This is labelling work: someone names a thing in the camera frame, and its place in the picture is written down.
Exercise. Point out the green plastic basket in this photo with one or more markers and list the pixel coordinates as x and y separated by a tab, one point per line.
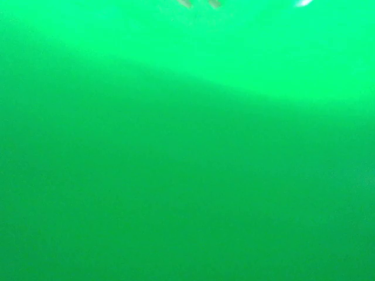
187	146

